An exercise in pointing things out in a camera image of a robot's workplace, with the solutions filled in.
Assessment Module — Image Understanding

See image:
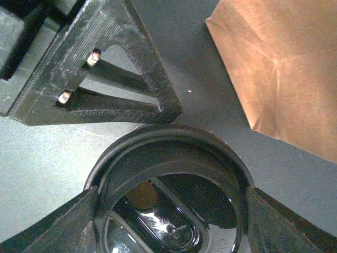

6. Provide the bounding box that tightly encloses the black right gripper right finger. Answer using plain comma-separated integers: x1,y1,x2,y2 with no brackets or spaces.
246,188,336,252

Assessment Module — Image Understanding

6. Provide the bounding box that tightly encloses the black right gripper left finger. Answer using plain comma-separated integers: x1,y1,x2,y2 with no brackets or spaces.
1,187,98,252

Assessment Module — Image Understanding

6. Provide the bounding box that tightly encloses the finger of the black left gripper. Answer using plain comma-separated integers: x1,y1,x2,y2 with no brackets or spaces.
6,1,182,126

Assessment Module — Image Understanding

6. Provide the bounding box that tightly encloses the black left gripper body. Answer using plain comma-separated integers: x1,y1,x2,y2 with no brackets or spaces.
1,1,84,116

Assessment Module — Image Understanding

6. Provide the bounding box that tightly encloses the black lid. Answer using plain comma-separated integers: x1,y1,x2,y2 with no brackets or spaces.
85,124,254,252

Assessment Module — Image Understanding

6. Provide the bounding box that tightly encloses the brown paper bag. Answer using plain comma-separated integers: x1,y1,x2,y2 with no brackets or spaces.
206,1,336,162

